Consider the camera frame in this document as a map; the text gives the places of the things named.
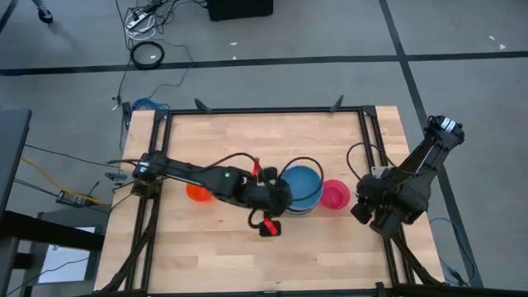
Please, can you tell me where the black right arm cable loop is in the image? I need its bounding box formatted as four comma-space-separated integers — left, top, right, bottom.
346, 141, 399, 182

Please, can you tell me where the white power strip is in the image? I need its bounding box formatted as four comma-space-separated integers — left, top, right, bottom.
125, 11, 150, 30

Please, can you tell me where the black ring on floor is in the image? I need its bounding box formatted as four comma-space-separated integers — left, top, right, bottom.
130, 40, 166, 70

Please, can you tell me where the white coiled cable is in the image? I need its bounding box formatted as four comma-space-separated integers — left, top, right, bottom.
125, 14, 158, 41

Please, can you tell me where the small black electronic device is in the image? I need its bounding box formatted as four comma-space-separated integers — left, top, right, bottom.
55, 189, 90, 207

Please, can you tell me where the black aluminium table frame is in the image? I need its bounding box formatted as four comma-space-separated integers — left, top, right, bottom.
92, 105, 446, 297

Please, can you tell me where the grey cart with white sheet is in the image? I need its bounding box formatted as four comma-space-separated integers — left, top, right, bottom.
0, 210, 105, 290

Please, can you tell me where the blue plastic bowl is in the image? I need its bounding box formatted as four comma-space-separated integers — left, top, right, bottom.
280, 164, 324, 210

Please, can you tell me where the small magenta plastic cup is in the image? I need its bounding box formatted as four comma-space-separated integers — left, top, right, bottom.
320, 179, 351, 210

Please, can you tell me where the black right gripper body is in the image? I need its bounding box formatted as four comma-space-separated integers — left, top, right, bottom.
350, 171, 416, 240

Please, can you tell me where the black cable with red tape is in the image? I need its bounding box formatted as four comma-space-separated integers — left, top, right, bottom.
204, 152, 263, 177

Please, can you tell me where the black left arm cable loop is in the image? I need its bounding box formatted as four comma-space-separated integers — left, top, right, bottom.
279, 156, 325, 204

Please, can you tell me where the yellow cable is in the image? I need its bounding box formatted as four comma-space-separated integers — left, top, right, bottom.
20, 156, 109, 206

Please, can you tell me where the blue coiled cable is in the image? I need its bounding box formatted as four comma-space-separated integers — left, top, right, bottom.
131, 97, 170, 111

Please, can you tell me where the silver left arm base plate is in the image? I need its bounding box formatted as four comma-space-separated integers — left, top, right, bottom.
105, 171, 129, 185

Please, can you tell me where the black box on floor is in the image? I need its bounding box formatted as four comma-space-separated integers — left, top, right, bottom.
205, 0, 275, 22

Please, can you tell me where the small orange-red plastic cup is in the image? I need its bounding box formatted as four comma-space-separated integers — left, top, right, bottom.
185, 183, 215, 203

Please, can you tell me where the black chair caster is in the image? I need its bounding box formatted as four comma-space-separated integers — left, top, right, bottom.
31, 0, 54, 25

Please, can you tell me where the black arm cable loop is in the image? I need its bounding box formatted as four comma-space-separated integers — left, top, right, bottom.
279, 156, 325, 204
346, 141, 399, 182

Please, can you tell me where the long blue floor cable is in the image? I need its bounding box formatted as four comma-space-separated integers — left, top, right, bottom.
428, 217, 478, 288

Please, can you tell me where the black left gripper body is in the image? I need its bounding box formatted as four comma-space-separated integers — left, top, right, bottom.
247, 167, 293, 238

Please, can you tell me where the long black floor cable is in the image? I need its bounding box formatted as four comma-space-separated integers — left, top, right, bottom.
111, 0, 133, 111

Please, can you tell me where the dark grey desk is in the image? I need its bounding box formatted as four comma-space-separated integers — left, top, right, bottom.
0, 107, 33, 211

